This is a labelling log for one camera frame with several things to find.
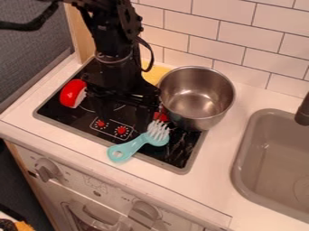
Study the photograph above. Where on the toy sink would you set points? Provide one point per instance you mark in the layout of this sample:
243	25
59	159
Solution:
277	162

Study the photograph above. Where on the yellow cloth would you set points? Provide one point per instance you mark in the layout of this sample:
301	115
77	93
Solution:
155	75

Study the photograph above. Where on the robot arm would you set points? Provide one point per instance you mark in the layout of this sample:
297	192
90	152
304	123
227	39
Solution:
110	27

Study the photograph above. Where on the toy stove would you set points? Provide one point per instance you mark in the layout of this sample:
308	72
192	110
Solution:
177	147

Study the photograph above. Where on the silver pot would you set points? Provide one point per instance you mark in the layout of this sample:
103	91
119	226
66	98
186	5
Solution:
197	99

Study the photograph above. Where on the small red toy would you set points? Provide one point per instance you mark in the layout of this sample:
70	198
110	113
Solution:
161	116

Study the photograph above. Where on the red and white toy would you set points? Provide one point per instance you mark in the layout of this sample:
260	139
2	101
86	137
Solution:
72	94

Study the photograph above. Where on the light blue brush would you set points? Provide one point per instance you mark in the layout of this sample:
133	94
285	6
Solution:
139	143

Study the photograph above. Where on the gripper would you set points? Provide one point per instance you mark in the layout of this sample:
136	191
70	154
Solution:
118	79

